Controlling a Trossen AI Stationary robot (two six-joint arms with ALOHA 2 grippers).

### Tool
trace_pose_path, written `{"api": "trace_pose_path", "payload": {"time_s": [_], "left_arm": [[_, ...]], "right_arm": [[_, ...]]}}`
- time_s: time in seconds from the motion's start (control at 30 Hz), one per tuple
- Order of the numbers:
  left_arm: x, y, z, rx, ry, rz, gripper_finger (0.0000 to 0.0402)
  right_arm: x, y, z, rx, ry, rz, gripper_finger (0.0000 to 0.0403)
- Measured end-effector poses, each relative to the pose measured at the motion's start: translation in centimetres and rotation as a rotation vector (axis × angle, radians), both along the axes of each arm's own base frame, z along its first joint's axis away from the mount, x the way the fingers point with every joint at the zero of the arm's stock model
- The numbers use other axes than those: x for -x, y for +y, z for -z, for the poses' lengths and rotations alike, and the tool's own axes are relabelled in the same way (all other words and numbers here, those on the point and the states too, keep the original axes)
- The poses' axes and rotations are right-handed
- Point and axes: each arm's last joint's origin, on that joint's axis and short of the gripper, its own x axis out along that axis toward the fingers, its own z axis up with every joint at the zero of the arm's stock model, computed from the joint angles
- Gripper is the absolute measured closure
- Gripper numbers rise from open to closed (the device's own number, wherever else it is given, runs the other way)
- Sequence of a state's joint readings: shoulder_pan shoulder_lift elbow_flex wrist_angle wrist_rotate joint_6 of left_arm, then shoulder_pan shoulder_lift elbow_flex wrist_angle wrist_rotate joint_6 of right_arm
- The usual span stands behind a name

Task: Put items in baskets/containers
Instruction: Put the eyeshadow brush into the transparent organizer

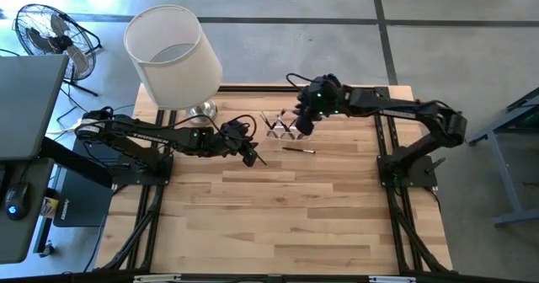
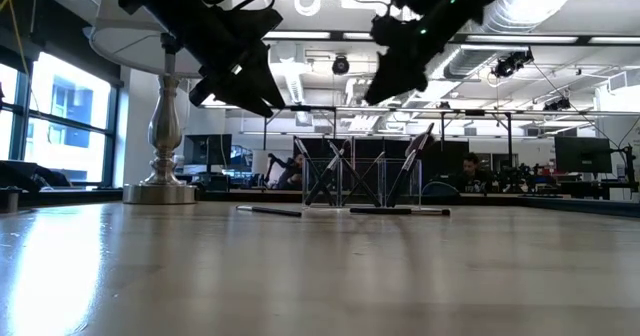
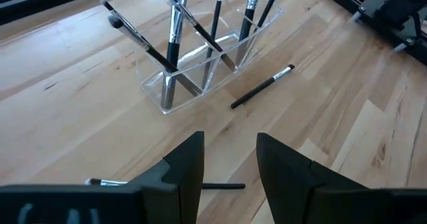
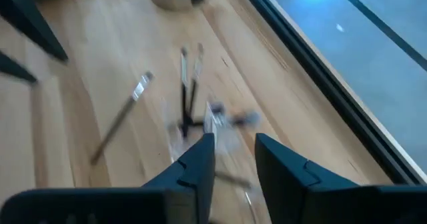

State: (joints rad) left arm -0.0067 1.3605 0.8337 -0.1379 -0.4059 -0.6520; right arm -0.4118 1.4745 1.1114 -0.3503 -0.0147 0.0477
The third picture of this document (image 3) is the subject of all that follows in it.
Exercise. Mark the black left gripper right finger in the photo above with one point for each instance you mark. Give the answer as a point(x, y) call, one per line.
point(287, 190)

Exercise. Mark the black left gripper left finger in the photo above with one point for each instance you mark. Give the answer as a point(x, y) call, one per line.
point(187, 184)

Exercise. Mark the clear acrylic brush holder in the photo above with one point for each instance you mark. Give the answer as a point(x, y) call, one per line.
point(151, 87)

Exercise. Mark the black eyeliner pencil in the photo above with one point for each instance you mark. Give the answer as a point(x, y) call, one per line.
point(260, 88)

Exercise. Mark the large black powder brush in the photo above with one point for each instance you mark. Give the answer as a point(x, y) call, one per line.
point(247, 24)

